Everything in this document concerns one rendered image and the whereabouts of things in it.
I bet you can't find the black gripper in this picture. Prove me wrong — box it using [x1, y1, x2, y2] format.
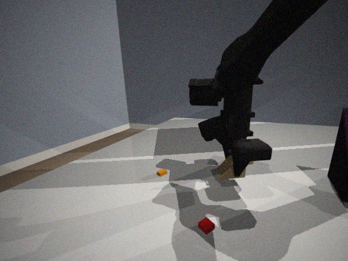
[216, 107, 272, 177]

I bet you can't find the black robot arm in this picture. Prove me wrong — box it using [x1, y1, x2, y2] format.
[188, 0, 328, 141]

